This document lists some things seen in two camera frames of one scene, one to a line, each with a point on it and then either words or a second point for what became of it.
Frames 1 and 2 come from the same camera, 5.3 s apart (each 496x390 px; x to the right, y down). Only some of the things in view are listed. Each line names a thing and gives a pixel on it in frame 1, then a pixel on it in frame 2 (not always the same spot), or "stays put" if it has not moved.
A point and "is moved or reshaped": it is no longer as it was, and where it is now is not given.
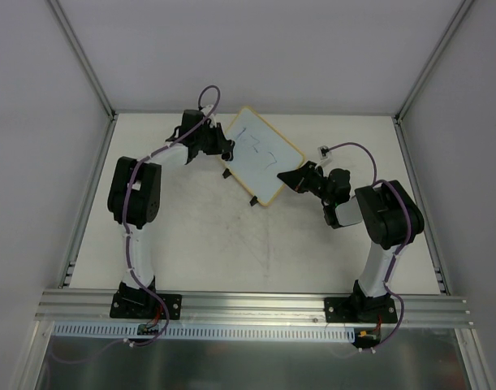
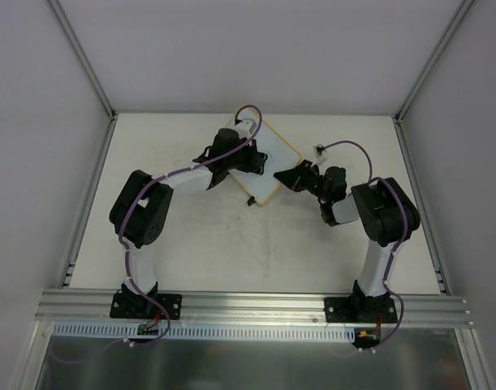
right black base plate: (360, 310) stays put
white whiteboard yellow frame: (260, 153) stays put
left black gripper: (218, 139) to (251, 158)
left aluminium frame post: (75, 44) stays put
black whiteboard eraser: (227, 149) is moved or reshaped
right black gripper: (309, 179) stays put
